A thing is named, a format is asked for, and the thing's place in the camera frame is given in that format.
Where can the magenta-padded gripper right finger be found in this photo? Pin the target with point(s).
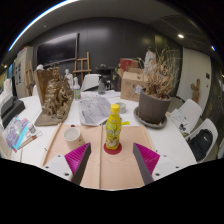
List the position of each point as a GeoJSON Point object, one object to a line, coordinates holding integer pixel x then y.
{"type": "Point", "coordinates": [146, 160]}

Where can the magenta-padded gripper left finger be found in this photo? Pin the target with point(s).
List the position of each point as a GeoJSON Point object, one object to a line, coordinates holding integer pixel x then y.
{"type": "Point", "coordinates": [77, 160]}

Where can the yellow drink bottle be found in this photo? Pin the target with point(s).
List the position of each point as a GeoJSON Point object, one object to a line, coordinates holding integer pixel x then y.
{"type": "Point", "coordinates": [113, 131]}

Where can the beige speckled mug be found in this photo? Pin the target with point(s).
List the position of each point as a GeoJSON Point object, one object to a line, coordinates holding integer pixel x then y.
{"type": "Point", "coordinates": [73, 138]}

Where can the flat round red coaster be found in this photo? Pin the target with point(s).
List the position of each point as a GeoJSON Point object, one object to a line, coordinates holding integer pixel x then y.
{"type": "Point", "coordinates": [113, 151]}

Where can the small yellow tag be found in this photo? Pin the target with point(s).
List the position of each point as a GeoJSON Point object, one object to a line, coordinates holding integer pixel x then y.
{"type": "Point", "coordinates": [126, 123]}

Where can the grey printed newspaper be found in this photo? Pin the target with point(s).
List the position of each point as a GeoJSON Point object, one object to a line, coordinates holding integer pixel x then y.
{"type": "Point", "coordinates": [95, 111]}

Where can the stack of papers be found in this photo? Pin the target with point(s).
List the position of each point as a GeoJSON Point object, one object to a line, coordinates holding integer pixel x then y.
{"type": "Point", "coordinates": [180, 120]}

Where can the dried plant in grey pot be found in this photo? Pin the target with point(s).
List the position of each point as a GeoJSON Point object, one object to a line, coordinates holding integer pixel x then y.
{"type": "Point", "coordinates": [154, 106]}

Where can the small glass jar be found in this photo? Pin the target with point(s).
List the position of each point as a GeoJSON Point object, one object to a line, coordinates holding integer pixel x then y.
{"type": "Point", "coordinates": [31, 129]}

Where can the black backpack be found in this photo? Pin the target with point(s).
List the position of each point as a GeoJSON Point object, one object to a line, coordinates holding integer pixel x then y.
{"type": "Point", "coordinates": [200, 145]}

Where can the thin wooden stick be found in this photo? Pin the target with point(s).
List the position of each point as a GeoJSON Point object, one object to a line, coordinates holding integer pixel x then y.
{"type": "Point", "coordinates": [21, 155]}

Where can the white tape roll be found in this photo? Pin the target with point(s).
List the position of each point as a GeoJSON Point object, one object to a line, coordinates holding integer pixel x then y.
{"type": "Point", "coordinates": [122, 107]}

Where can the golden figure sculpture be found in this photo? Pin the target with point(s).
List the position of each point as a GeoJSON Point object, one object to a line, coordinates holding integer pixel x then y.
{"type": "Point", "coordinates": [56, 98]}

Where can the colourful printed book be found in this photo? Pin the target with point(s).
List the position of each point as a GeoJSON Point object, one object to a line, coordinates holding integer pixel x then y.
{"type": "Point", "coordinates": [15, 133]}

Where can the white bottle with green label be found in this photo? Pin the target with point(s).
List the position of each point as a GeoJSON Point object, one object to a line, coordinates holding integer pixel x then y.
{"type": "Point", "coordinates": [77, 91]}

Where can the white chair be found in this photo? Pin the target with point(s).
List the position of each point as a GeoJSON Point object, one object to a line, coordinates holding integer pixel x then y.
{"type": "Point", "coordinates": [35, 90]}
{"type": "Point", "coordinates": [208, 125]}
{"type": "Point", "coordinates": [191, 108]}
{"type": "Point", "coordinates": [90, 81]}

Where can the brown cardboard box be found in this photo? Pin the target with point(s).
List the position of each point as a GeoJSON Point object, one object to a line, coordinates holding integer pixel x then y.
{"type": "Point", "coordinates": [131, 85]}

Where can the grey glass bottle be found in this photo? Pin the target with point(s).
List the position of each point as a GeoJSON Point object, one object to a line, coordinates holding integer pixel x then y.
{"type": "Point", "coordinates": [101, 87]}

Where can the black flat box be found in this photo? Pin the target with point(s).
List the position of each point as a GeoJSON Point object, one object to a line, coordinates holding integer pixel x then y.
{"type": "Point", "coordinates": [7, 105]}
{"type": "Point", "coordinates": [15, 111]}

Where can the small white plaster figurine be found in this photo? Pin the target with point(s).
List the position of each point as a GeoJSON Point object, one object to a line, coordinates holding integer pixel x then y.
{"type": "Point", "coordinates": [69, 78]}

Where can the wooden carved figure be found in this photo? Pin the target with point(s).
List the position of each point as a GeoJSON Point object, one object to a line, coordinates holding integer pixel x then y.
{"type": "Point", "coordinates": [196, 90]}

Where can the black machine on stand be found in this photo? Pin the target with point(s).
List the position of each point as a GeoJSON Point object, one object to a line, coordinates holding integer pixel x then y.
{"type": "Point", "coordinates": [106, 73]}

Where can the wooden easel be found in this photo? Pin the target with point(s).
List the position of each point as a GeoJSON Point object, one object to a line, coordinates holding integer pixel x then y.
{"type": "Point", "coordinates": [87, 65]}

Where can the red box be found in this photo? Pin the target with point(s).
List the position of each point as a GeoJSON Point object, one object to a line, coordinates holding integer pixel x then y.
{"type": "Point", "coordinates": [128, 64]}

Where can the white plaster bust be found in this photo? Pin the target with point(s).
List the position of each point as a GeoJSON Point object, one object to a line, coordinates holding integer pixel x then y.
{"type": "Point", "coordinates": [40, 67]}
{"type": "Point", "coordinates": [6, 89]}

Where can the tall white plaster statue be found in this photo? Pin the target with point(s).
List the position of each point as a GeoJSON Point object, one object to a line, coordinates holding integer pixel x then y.
{"type": "Point", "coordinates": [149, 60]}

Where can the white cabinet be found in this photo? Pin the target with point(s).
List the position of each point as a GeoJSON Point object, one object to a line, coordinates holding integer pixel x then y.
{"type": "Point", "coordinates": [22, 70]}

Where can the round ceiling spotlight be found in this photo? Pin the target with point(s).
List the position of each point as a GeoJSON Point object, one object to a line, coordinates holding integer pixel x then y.
{"type": "Point", "coordinates": [213, 48]}
{"type": "Point", "coordinates": [180, 36]}

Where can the black wall screen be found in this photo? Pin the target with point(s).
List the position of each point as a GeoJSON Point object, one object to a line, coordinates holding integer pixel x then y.
{"type": "Point", "coordinates": [56, 50]}

